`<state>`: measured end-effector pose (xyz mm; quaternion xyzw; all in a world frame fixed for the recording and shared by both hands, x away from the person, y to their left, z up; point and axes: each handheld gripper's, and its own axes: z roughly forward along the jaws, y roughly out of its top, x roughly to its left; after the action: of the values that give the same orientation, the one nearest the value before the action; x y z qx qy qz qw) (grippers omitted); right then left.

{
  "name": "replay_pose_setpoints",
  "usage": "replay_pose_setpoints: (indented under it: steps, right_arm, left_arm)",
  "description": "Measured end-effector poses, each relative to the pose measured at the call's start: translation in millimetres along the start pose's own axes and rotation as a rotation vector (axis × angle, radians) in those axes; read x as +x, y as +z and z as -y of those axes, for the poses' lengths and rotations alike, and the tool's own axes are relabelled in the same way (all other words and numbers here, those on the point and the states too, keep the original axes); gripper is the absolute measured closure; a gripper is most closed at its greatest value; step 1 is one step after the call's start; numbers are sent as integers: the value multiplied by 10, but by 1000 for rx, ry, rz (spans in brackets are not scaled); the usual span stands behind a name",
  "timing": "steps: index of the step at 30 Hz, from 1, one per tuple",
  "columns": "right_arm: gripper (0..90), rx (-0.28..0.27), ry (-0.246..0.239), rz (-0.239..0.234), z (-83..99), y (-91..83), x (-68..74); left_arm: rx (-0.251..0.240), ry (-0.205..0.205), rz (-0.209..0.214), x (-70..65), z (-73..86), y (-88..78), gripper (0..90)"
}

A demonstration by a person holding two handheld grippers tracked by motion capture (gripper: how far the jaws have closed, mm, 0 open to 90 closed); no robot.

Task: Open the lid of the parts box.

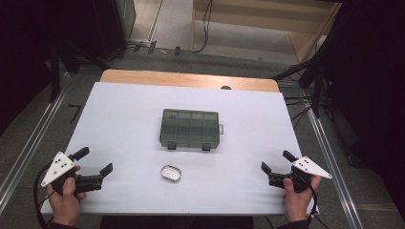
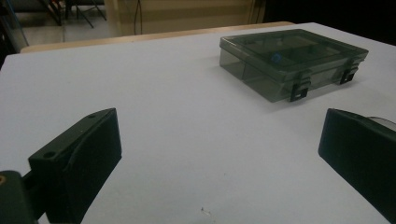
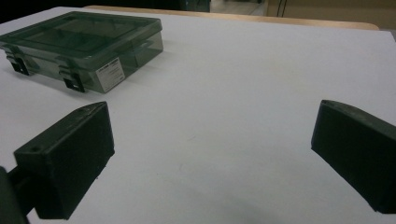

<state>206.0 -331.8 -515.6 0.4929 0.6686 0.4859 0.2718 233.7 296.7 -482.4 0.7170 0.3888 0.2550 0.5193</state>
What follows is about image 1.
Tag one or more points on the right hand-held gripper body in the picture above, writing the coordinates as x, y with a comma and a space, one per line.
310, 168

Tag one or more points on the black metal stand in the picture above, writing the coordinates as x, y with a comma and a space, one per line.
316, 82
54, 70

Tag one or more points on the white table board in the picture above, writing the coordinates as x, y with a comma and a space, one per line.
127, 111

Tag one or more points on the floor power strip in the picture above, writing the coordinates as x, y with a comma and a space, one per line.
152, 46

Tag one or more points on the light wooden shelf unit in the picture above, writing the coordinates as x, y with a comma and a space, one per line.
302, 41

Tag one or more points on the dark round table grommet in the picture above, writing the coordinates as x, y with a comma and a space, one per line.
225, 87

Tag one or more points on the person's right hand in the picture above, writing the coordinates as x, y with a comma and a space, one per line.
297, 203

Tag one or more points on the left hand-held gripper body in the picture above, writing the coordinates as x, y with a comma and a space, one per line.
55, 167

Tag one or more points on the grey translucent compartment box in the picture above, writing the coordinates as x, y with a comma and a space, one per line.
191, 129

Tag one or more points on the small oval silver tin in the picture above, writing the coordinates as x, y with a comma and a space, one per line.
171, 173

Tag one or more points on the person's left hand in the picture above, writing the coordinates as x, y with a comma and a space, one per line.
65, 206

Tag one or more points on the metal floor rail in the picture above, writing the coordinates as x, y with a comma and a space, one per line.
337, 178
28, 151

